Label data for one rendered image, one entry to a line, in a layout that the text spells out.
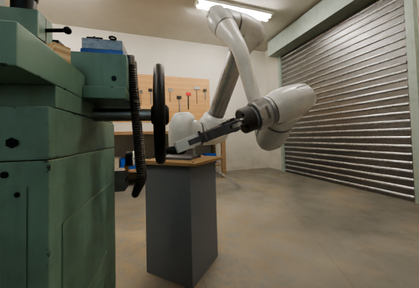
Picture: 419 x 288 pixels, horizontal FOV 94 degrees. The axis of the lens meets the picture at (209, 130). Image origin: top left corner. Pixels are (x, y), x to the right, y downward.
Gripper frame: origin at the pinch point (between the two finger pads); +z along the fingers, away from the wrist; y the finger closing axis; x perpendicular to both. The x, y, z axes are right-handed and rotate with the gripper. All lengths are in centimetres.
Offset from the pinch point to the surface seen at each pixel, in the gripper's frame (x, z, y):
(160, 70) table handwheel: -19.2, 0.2, 3.7
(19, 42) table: -22.1, 18.4, 21.8
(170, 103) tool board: -63, -34, -334
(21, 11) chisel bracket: -45, 26, -4
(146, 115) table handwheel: -11.4, 7.5, -5.3
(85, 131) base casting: -11.8, 21.9, -0.8
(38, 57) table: -21.8, 18.5, 17.7
